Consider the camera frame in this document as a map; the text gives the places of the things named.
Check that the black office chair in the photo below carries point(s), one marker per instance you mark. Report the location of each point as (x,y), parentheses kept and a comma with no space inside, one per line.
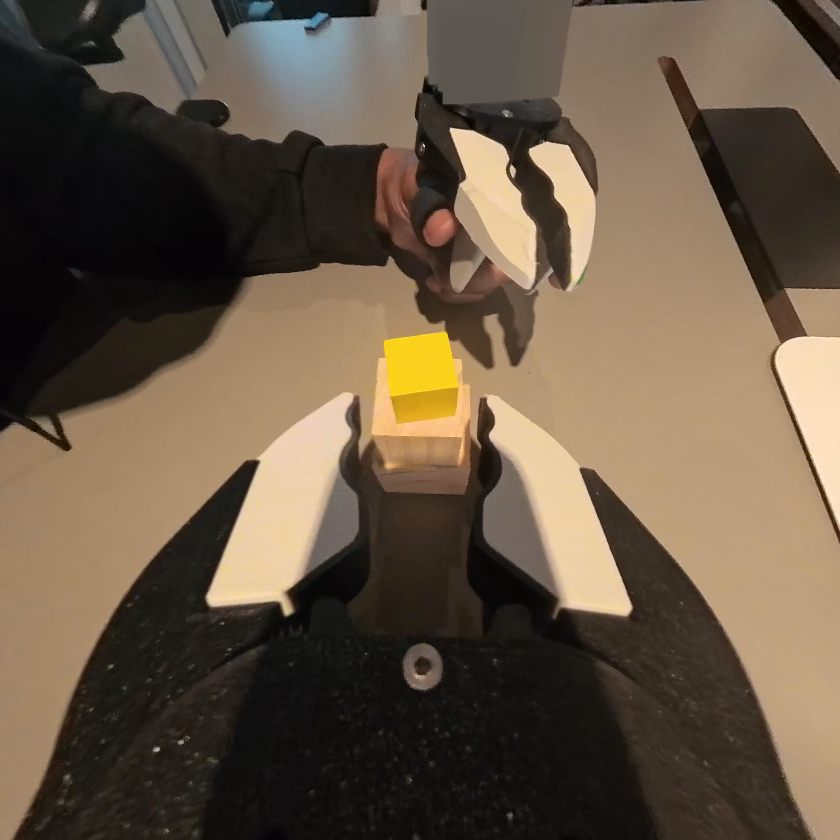
(203,111)

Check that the plain wooden cube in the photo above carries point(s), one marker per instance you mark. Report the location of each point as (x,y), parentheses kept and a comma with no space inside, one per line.
(426,439)
(426,480)

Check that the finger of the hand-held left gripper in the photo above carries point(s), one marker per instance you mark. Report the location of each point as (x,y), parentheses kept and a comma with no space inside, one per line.
(579,216)
(499,210)

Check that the person's left forearm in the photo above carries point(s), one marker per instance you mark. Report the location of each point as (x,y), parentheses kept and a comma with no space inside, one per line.
(164,197)

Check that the small blue object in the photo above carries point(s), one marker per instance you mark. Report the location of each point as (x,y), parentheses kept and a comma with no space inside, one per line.
(316,24)

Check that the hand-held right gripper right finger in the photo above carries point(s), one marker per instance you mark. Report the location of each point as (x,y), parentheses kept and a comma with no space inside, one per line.
(551,505)

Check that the white table top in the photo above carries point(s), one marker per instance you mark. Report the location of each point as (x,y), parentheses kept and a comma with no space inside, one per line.
(814,407)

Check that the green cube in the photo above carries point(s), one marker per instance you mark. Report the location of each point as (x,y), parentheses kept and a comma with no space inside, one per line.
(579,279)

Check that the black desk mat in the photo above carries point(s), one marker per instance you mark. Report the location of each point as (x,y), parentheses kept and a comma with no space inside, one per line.
(781,197)

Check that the yellow cube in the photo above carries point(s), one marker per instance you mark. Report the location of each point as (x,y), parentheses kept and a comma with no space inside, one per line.
(420,377)

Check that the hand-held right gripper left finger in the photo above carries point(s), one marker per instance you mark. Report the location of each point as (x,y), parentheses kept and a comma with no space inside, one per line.
(289,505)

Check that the person's left hand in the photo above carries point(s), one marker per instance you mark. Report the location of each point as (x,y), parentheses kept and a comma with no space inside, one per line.
(397,197)

